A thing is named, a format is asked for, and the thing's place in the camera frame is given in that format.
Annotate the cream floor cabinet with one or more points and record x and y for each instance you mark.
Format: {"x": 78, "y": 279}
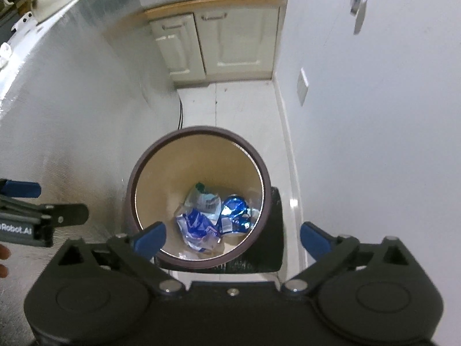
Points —
{"x": 237, "y": 43}

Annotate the person's left hand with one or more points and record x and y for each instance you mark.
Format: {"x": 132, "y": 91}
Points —
{"x": 3, "y": 253}

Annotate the crushed clear plastic bottle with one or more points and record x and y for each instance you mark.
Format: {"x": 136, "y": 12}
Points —
{"x": 203, "y": 202}

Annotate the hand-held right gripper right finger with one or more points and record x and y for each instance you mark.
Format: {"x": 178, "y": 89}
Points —
{"x": 317, "y": 241}

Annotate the white wall socket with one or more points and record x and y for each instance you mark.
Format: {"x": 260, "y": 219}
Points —
{"x": 303, "y": 86}

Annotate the beige waste bin brown rim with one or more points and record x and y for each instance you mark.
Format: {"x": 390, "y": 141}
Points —
{"x": 201, "y": 158}

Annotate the blue plastic wrapper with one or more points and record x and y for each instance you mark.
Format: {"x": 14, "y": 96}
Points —
{"x": 196, "y": 229}

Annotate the blue drink can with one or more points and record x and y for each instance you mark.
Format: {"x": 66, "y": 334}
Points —
{"x": 236, "y": 211}

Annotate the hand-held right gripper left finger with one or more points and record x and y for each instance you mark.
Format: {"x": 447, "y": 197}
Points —
{"x": 149, "y": 239}

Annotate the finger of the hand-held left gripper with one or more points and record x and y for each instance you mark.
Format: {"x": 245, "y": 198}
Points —
{"x": 70, "y": 214}
{"x": 21, "y": 189}

